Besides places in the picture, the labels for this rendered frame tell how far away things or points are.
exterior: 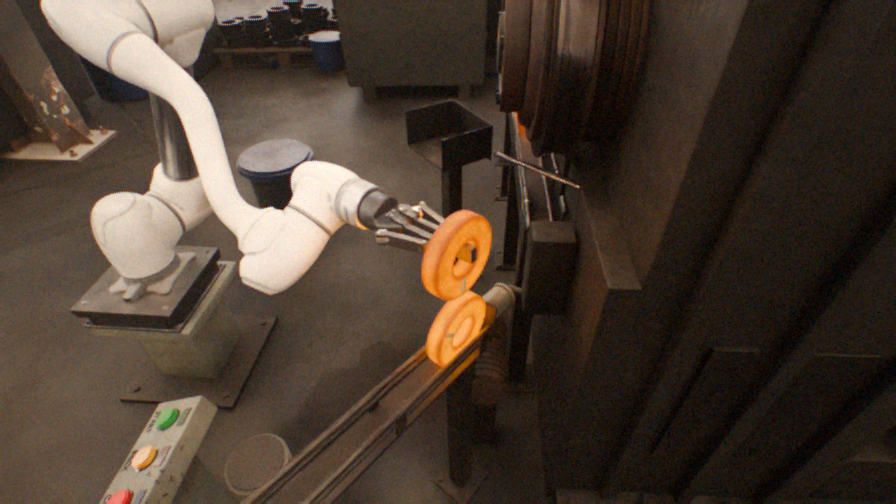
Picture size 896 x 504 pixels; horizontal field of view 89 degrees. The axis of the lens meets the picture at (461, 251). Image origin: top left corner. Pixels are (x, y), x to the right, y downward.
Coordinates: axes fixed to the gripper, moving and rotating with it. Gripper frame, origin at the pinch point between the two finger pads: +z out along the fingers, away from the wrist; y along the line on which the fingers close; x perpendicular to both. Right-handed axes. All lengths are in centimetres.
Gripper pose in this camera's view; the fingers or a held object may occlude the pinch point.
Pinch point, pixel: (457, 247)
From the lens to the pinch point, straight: 76.9
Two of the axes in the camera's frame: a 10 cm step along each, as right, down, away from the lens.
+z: 7.9, 3.6, -4.9
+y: -6.1, 5.2, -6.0
